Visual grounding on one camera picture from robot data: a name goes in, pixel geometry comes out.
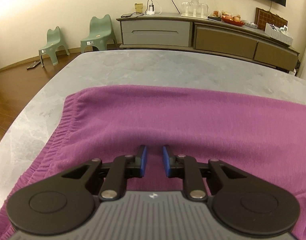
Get white woven basket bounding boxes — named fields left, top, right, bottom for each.
left=264, top=23, right=293, bottom=46

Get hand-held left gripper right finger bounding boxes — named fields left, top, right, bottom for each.
left=162, top=144, right=246, bottom=202

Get green plastic child chair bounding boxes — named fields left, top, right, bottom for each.
left=38, top=26, right=70, bottom=68
left=80, top=14, right=118, bottom=54

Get grey and brown sideboard cabinet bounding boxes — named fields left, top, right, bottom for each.
left=116, top=12, right=300, bottom=74

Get dark flat floor object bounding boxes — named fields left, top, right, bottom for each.
left=27, top=60, right=42, bottom=70

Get white charging dock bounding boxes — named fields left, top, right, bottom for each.
left=146, top=0, right=162, bottom=16

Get red fruit plate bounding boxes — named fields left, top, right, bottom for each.
left=221, top=17, right=245, bottom=27

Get white glass tray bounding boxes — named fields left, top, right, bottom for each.
left=180, top=13, right=209, bottom=20

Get brown wooden framed board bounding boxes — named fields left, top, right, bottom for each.
left=255, top=7, right=288, bottom=32

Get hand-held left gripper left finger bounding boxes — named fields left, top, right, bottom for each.
left=61, top=144, right=148, bottom=202

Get purple pants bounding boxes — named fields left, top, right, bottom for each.
left=0, top=85, right=306, bottom=240

